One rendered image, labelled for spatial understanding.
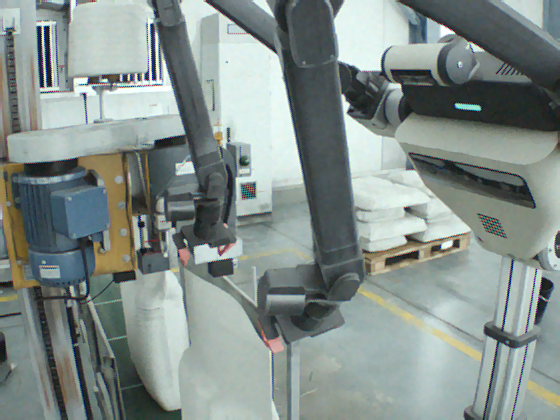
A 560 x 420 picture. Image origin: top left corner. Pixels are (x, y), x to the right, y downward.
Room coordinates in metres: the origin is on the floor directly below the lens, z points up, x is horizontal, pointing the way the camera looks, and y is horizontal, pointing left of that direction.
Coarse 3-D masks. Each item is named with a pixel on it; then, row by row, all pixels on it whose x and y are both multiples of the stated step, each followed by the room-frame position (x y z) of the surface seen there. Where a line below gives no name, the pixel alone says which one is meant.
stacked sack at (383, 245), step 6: (384, 240) 3.86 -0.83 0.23; (390, 240) 3.88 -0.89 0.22; (396, 240) 3.91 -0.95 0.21; (402, 240) 3.94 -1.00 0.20; (366, 246) 3.80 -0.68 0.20; (372, 246) 3.79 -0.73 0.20; (378, 246) 3.81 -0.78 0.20; (384, 246) 3.84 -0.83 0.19; (390, 246) 3.85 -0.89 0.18; (396, 246) 3.90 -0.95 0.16
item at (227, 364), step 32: (192, 288) 1.17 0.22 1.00; (192, 320) 1.22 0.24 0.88; (224, 320) 1.12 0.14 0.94; (192, 352) 1.17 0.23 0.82; (224, 352) 0.96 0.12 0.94; (256, 352) 0.88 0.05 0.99; (192, 384) 1.05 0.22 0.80; (224, 384) 0.97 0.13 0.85; (256, 384) 0.88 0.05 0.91; (192, 416) 1.01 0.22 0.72; (224, 416) 0.91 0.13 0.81; (256, 416) 0.88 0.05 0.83
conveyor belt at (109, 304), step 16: (96, 288) 2.58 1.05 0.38; (112, 288) 2.59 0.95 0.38; (96, 304) 2.37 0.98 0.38; (112, 304) 2.38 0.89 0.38; (112, 320) 2.19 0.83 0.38; (112, 336) 2.03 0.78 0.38; (128, 352) 1.89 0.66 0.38; (128, 368) 1.76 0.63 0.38; (128, 384) 1.64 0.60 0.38; (128, 400) 1.54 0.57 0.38; (144, 400) 1.54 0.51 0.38; (128, 416) 1.44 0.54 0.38; (144, 416) 1.45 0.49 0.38; (160, 416) 1.45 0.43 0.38; (176, 416) 1.45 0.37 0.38
